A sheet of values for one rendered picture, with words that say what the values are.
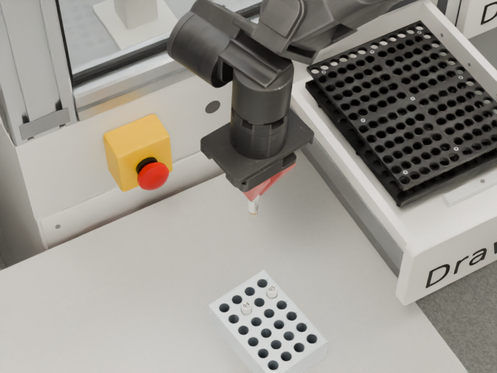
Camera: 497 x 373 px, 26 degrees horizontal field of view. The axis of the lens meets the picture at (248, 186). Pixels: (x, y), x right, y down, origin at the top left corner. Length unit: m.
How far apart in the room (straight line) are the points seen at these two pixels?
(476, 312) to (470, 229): 1.05
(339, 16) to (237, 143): 0.18
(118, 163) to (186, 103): 0.12
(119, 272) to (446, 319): 1.02
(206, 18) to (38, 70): 0.24
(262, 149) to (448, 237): 0.26
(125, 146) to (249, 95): 0.32
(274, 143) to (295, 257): 0.34
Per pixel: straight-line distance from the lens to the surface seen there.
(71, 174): 1.34
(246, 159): 1.07
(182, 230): 1.40
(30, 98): 1.22
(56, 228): 1.41
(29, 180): 1.32
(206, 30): 1.03
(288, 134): 1.09
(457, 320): 2.24
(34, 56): 1.18
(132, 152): 1.29
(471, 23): 1.54
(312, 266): 1.37
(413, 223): 1.32
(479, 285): 2.30
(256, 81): 1.00
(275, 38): 0.98
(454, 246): 1.23
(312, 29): 0.98
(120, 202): 1.43
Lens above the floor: 1.90
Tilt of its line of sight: 53 degrees down
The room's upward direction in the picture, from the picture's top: straight up
